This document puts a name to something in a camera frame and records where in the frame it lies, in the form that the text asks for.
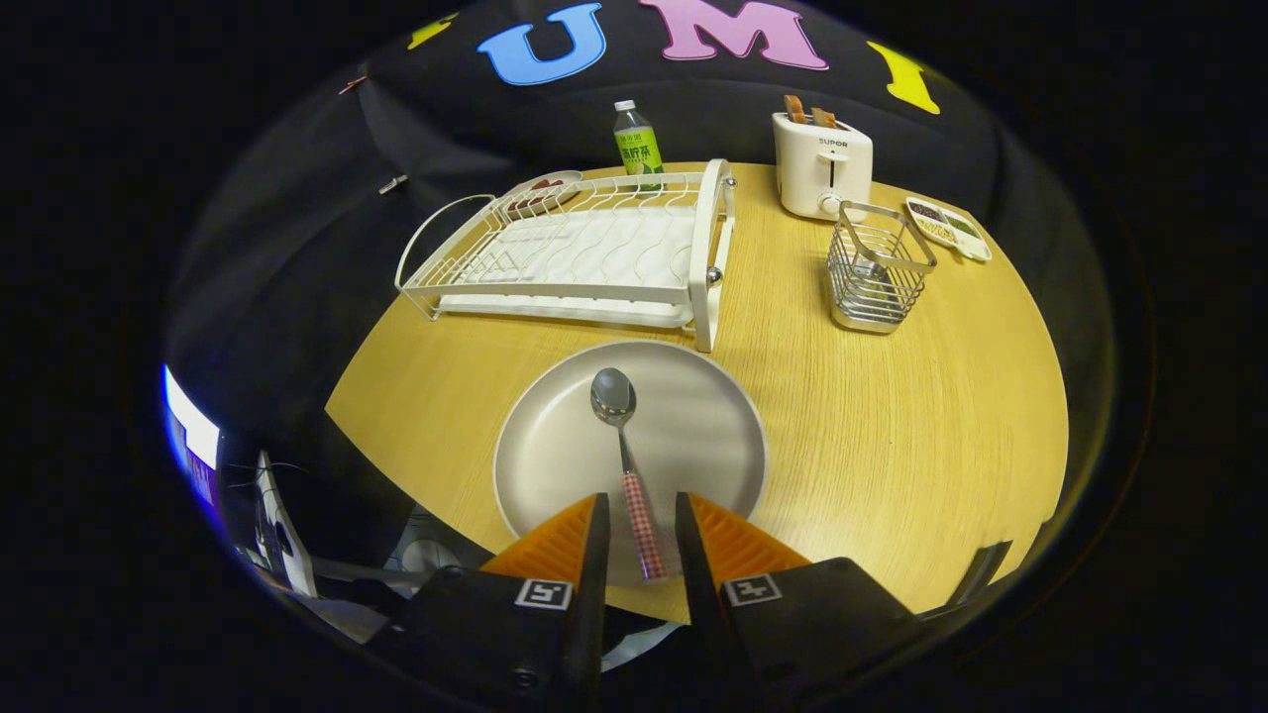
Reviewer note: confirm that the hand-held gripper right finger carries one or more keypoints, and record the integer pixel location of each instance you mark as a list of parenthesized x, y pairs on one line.
[(698, 594)]

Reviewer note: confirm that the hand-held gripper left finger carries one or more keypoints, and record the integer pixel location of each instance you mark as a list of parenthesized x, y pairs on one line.
[(594, 594)]

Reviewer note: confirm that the grey round plate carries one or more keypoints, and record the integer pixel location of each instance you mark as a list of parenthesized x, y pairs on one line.
[(693, 436)]

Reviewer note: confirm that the small white plate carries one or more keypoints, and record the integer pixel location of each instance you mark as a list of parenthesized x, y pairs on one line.
[(560, 178)]

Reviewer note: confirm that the divided white dish with beans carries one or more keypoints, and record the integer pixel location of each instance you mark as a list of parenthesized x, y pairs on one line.
[(951, 230)]

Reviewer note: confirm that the white upright panel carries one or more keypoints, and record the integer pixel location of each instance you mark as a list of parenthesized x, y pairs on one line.
[(292, 540)]

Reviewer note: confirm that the red sausage piece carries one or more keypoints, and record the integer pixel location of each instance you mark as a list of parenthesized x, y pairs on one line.
[(525, 198), (550, 186)]

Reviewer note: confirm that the bright computer screen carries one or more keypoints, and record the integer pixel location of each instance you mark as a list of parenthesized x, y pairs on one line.
[(193, 436)]

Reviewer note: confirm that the white toaster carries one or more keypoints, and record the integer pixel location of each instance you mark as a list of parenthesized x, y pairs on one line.
[(822, 173)]

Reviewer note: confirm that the green tea bottle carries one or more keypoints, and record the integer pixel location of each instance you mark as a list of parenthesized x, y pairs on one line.
[(639, 149)]

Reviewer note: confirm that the white clip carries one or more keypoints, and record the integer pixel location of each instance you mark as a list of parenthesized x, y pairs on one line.
[(393, 184)]

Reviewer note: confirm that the brown toast slice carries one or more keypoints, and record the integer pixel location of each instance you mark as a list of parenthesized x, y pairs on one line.
[(794, 109), (823, 117)]

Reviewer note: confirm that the black backdrop cloth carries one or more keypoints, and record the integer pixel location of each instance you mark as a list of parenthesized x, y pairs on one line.
[(713, 99)]

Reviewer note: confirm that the red clip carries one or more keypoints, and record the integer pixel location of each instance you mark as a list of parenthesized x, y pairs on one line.
[(353, 85)]

